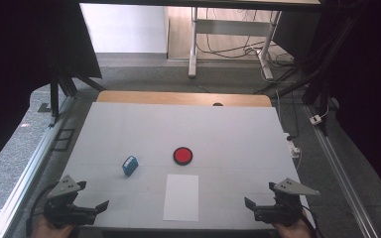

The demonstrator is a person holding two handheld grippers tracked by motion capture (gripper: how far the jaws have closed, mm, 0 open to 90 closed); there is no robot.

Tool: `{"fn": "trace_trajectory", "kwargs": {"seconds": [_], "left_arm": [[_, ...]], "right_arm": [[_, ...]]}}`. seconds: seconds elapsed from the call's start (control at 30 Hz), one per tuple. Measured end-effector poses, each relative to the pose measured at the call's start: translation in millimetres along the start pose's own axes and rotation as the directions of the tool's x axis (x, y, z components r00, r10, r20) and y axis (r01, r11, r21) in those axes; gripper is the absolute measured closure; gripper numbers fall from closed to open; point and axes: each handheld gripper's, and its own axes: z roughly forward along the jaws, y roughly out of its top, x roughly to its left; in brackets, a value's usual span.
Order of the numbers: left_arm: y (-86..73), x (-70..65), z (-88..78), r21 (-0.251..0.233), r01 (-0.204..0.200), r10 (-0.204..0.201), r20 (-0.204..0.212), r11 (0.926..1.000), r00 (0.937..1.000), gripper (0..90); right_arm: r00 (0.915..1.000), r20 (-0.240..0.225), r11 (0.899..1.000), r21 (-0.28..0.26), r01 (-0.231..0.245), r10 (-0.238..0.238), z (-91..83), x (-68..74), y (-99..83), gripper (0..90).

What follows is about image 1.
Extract round red ink pad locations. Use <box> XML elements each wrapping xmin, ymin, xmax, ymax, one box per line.
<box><xmin>173</xmin><ymin>146</ymin><xmax>194</xmax><ymax>167</ymax></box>

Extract blue stamp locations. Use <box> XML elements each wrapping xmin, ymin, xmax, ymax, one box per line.
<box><xmin>121</xmin><ymin>155</ymin><xmax>140</xmax><ymax>178</ymax></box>

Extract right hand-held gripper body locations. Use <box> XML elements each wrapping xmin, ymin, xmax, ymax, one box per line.
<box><xmin>253</xmin><ymin>178</ymin><xmax>321</xmax><ymax>228</ymax></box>

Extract person's right hand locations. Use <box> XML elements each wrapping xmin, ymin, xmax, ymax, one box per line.
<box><xmin>272</xmin><ymin>211</ymin><xmax>314</xmax><ymax>238</ymax></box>

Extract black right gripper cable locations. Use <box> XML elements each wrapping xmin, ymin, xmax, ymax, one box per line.
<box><xmin>301</xmin><ymin>203</ymin><xmax>319</xmax><ymax>238</ymax></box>

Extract black rectangular floor frame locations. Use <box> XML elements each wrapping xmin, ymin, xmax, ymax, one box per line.
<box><xmin>51</xmin><ymin>127</ymin><xmax>76</xmax><ymax>153</ymax></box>

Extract wooden table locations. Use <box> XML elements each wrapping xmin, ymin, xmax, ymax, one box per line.
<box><xmin>96</xmin><ymin>90</ymin><xmax>273</xmax><ymax>108</ymax></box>

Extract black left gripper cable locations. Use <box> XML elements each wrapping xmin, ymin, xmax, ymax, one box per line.
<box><xmin>25</xmin><ymin>181</ymin><xmax>60</xmax><ymax>238</ymax></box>

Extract white table mat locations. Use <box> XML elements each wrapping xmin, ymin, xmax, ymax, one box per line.
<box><xmin>39</xmin><ymin>101</ymin><xmax>312</xmax><ymax>231</ymax></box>

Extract white power strip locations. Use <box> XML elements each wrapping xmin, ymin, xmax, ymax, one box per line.
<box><xmin>283</xmin><ymin>132</ymin><xmax>303</xmax><ymax>161</ymax></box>

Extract black metal stand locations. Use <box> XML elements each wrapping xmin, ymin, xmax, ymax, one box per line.
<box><xmin>253</xmin><ymin>6</ymin><xmax>340</xmax><ymax>137</ymax></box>

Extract black floor cables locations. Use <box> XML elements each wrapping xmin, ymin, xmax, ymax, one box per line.
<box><xmin>196</xmin><ymin>8</ymin><xmax>299</xmax><ymax>97</ymax></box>

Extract black tripod stand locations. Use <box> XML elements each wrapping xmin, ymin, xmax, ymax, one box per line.
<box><xmin>37</xmin><ymin>58</ymin><xmax>107</xmax><ymax>129</ymax></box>

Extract white paper sheet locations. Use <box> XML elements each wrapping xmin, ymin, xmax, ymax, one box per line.
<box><xmin>163</xmin><ymin>174</ymin><xmax>200</xmax><ymax>222</ymax></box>

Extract aluminium floor rail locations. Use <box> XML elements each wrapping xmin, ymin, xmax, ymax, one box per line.
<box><xmin>303</xmin><ymin>104</ymin><xmax>381</xmax><ymax>238</ymax></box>
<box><xmin>0</xmin><ymin>95</ymin><xmax>77</xmax><ymax>238</ymax></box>

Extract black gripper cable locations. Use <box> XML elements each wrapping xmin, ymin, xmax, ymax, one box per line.
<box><xmin>301</xmin><ymin>203</ymin><xmax>319</xmax><ymax>238</ymax></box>
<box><xmin>25</xmin><ymin>181</ymin><xmax>60</xmax><ymax>238</ymax></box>

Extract black curtain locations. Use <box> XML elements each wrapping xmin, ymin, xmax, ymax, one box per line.
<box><xmin>0</xmin><ymin>0</ymin><xmax>103</xmax><ymax>179</ymax></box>
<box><xmin>311</xmin><ymin>0</ymin><xmax>381</xmax><ymax>206</ymax></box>

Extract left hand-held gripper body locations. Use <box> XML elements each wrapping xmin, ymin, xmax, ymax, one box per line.
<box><xmin>43</xmin><ymin>175</ymin><xmax>97</xmax><ymax>230</ymax></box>

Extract white wall panel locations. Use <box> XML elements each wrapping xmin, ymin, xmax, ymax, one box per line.
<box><xmin>79</xmin><ymin>3</ymin><xmax>170</xmax><ymax>55</ymax></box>

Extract white metal desk frame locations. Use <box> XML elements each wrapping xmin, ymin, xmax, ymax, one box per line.
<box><xmin>188</xmin><ymin>6</ymin><xmax>283</xmax><ymax>81</ymax></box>

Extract person's left hand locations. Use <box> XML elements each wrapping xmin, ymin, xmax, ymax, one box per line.
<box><xmin>30</xmin><ymin>213</ymin><xmax>77</xmax><ymax>238</ymax></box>

